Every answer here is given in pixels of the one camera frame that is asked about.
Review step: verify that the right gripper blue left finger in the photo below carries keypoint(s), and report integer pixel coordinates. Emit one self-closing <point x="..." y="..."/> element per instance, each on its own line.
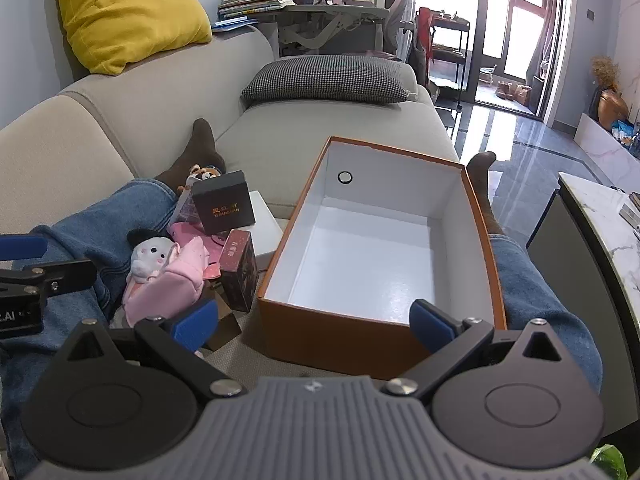
<point x="170" y="345"/>

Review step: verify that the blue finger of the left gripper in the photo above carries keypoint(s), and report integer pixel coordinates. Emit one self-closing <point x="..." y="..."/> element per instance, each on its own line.
<point x="22" y="246"/>

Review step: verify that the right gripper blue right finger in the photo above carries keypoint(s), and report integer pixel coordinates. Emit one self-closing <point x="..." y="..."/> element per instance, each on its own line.
<point x="454" y="347"/>

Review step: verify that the pink plush pouch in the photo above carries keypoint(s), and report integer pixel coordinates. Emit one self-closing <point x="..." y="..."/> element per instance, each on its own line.
<point x="174" y="290"/>

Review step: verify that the maroon patterned box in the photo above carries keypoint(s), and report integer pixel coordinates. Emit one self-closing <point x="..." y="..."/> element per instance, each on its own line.
<point x="238" y="270"/>

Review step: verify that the white dog plush toy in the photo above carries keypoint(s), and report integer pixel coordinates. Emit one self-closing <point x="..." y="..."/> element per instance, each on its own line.
<point x="151" y="253"/>

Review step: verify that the black square gift box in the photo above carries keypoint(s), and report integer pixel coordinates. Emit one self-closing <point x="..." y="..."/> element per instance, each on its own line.
<point x="223" y="203"/>

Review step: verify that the red panda plush toy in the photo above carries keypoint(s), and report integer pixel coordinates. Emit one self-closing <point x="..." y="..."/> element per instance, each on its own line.
<point x="199" y="173"/>

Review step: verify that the brown cardboard small box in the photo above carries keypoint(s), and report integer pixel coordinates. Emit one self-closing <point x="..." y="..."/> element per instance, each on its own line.
<point x="227" y="328"/>

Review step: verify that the left blue jeans leg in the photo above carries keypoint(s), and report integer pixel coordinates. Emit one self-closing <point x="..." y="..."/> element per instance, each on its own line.
<point x="99" y="234"/>

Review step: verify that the blue jeans leg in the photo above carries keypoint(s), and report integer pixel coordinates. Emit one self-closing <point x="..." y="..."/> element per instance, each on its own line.
<point x="526" y="295"/>
<point x="99" y="234"/>

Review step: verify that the right blue jeans leg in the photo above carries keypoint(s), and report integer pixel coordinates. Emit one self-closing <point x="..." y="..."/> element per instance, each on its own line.
<point x="526" y="295"/>

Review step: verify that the orange cardboard box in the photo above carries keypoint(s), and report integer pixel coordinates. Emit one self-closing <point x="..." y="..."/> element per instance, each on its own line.
<point x="375" y="229"/>

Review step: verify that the white flat box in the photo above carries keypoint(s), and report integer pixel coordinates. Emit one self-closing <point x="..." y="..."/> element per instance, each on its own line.
<point x="266" y="231"/>

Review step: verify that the beige sofa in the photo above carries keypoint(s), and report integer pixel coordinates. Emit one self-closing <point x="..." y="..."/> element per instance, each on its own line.
<point x="69" y="139"/>

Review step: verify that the right brown sock foot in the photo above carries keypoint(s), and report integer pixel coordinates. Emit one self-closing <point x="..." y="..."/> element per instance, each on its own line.
<point x="478" y="171"/>

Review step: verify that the brown sock foot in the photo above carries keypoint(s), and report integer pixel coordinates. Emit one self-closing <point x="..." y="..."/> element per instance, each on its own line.
<point x="200" y="153"/>
<point x="478" y="171"/>

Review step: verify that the marble coffee table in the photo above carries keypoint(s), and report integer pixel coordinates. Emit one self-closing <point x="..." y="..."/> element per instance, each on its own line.
<point x="589" y="255"/>

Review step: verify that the left brown sock foot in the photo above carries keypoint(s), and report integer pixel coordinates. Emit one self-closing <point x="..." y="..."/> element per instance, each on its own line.
<point x="200" y="153"/>

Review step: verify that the white tv cabinet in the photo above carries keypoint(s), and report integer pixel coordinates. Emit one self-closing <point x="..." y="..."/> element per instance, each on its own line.
<point x="621" y="168"/>

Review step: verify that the yellow cushion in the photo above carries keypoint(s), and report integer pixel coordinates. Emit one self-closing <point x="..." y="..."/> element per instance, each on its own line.
<point x="108" y="35"/>

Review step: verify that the grey checked cushion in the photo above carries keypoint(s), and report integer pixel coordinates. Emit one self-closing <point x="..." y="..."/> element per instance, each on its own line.
<point x="346" y="77"/>

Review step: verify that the orange vase dried flowers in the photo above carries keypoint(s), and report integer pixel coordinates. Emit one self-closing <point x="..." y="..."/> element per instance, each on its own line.
<point x="610" y="103"/>

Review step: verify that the black shelf trolley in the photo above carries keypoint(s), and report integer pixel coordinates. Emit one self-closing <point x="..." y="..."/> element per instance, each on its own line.
<point x="428" y="22"/>

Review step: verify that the grey desk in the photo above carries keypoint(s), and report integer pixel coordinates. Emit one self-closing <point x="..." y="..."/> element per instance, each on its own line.
<point x="312" y="26"/>

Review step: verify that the stack of books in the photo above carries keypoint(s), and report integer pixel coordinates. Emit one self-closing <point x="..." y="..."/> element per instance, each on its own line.
<point x="237" y="8"/>

